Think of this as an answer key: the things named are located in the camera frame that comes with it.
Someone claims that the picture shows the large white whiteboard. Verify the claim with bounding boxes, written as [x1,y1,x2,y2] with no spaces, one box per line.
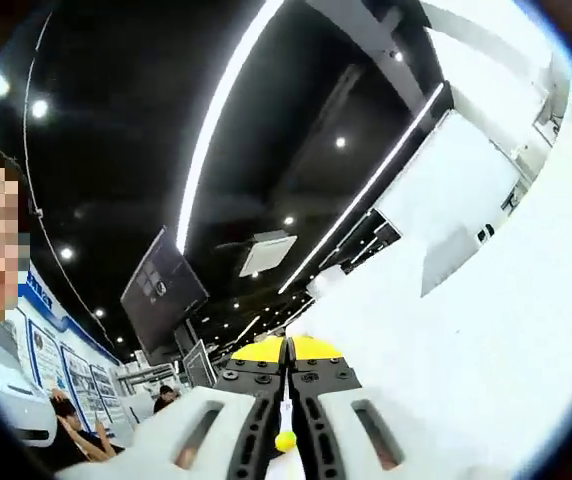
[373,108,523,246]

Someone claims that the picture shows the blue white wall poster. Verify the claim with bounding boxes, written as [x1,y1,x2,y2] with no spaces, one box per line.
[15,269,123,436]

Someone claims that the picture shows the dark hanging display screen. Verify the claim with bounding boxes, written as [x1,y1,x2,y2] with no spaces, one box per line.
[119,226,211,352]

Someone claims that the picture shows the white table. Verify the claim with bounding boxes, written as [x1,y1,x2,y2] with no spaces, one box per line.
[310,64,572,480]

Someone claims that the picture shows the frosted divider panel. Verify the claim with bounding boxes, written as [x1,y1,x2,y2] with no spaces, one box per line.
[419,223,473,297]

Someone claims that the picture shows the round ceiling downlights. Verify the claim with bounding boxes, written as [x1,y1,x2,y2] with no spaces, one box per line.
[0,49,407,321]

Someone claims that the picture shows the computer monitor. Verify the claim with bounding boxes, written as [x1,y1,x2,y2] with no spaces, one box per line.
[182,338,217,390]

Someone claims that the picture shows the square ceiling air vent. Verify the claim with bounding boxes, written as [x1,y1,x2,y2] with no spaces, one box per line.
[238,229,299,279]

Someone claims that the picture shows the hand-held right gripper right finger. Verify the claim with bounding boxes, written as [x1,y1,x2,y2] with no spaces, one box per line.
[287,334,510,480]

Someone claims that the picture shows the white storage rack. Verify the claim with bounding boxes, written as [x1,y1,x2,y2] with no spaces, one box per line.
[115,360,180,401]

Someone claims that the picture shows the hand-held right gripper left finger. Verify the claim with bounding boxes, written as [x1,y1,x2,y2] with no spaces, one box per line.
[55,335,288,480]

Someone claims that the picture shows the white linear ceiling light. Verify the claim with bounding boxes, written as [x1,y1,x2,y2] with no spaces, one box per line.
[278,82,446,295]
[175,0,286,254]

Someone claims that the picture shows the bright window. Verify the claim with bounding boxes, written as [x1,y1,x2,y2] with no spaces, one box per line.
[423,0,572,151]

